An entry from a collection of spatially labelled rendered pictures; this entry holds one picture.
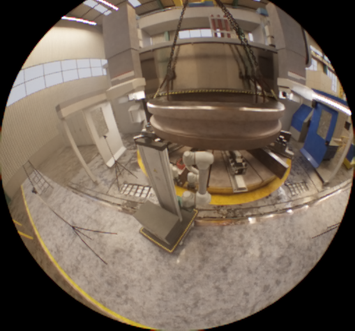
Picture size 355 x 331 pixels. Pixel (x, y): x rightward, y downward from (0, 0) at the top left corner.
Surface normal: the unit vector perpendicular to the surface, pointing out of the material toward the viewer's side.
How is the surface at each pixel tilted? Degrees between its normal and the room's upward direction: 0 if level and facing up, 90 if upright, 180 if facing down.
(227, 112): 90
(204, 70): 90
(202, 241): 0
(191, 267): 0
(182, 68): 90
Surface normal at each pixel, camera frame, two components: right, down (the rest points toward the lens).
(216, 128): -0.28, 0.56
